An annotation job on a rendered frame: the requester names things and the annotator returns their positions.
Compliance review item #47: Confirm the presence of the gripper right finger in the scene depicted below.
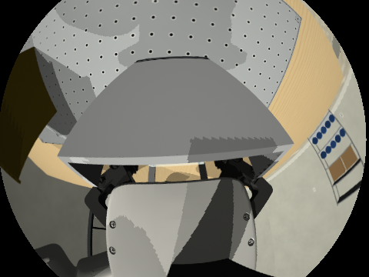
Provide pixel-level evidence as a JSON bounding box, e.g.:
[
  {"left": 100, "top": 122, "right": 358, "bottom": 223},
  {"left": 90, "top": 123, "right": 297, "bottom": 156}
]
[{"left": 214, "top": 158, "right": 273, "bottom": 219}]

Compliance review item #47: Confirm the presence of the yellow box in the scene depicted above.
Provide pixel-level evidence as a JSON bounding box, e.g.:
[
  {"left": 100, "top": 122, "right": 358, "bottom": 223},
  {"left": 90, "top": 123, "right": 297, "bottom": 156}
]
[{"left": 0, "top": 47, "right": 57, "bottom": 184}]

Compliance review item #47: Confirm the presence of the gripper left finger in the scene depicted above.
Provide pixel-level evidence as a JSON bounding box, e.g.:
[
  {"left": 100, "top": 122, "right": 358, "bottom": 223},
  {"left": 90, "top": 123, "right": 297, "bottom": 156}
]
[{"left": 85, "top": 165, "right": 138, "bottom": 228}]

